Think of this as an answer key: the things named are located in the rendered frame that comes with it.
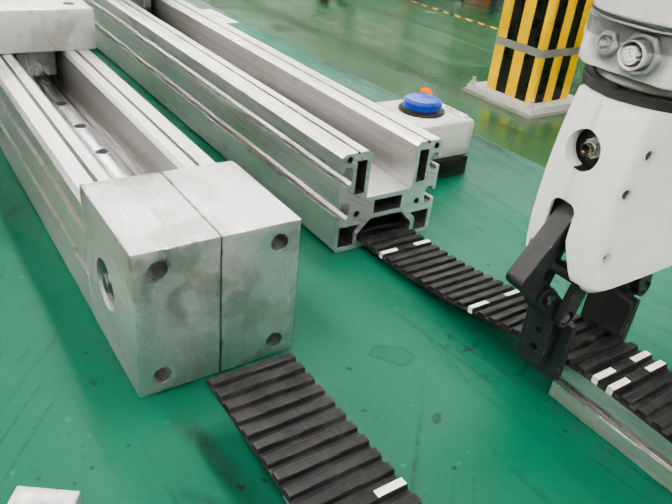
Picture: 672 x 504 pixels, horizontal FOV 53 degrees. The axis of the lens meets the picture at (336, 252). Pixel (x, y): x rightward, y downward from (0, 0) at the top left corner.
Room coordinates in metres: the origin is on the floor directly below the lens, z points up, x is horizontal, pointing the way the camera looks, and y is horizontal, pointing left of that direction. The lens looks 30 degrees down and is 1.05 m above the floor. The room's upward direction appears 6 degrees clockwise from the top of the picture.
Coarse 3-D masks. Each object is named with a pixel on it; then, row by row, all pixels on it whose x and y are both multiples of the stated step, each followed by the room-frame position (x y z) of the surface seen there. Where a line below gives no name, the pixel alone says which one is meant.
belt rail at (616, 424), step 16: (560, 384) 0.32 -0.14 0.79; (576, 384) 0.31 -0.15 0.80; (592, 384) 0.30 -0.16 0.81; (560, 400) 0.32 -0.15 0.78; (576, 400) 0.31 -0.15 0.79; (592, 400) 0.30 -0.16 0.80; (608, 400) 0.29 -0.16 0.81; (576, 416) 0.31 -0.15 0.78; (592, 416) 0.30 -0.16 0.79; (608, 416) 0.30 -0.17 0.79; (624, 416) 0.29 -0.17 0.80; (608, 432) 0.29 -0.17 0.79; (624, 432) 0.29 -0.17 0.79; (640, 432) 0.28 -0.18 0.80; (656, 432) 0.27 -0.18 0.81; (624, 448) 0.28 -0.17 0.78; (640, 448) 0.27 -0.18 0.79; (656, 448) 0.27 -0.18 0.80; (640, 464) 0.27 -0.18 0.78; (656, 464) 0.26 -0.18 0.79; (656, 480) 0.26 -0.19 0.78
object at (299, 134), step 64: (128, 0) 0.92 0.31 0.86; (128, 64) 0.86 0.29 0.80; (192, 64) 0.69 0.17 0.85; (256, 64) 0.73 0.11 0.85; (192, 128) 0.69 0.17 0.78; (256, 128) 0.58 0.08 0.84; (320, 128) 0.52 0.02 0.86; (384, 128) 0.55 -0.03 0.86; (320, 192) 0.49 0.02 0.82; (384, 192) 0.50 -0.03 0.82
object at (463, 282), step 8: (472, 272) 0.44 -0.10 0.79; (480, 272) 0.44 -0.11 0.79; (448, 280) 0.42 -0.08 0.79; (456, 280) 0.42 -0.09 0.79; (464, 280) 0.43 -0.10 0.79; (472, 280) 0.42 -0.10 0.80; (480, 280) 0.42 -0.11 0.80; (488, 280) 0.43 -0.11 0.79; (432, 288) 0.41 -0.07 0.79; (440, 288) 0.41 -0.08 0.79; (448, 288) 0.41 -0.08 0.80; (456, 288) 0.41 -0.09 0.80; (464, 288) 0.41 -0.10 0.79; (440, 296) 0.40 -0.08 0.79
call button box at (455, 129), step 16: (400, 112) 0.66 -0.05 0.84; (416, 112) 0.65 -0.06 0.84; (448, 112) 0.67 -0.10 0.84; (432, 128) 0.63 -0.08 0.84; (448, 128) 0.64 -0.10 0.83; (464, 128) 0.65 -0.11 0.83; (448, 144) 0.64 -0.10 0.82; (464, 144) 0.66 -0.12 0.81; (432, 160) 0.64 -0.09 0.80; (448, 160) 0.65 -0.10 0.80; (464, 160) 0.66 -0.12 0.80
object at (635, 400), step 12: (648, 384) 0.30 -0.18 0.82; (660, 384) 0.30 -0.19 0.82; (624, 396) 0.29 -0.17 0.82; (636, 396) 0.29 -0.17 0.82; (648, 396) 0.29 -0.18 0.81; (660, 396) 0.29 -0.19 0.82; (636, 408) 0.28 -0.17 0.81; (648, 408) 0.28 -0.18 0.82; (660, 408) 0.28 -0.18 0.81; (648, 420) 0.27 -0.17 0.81
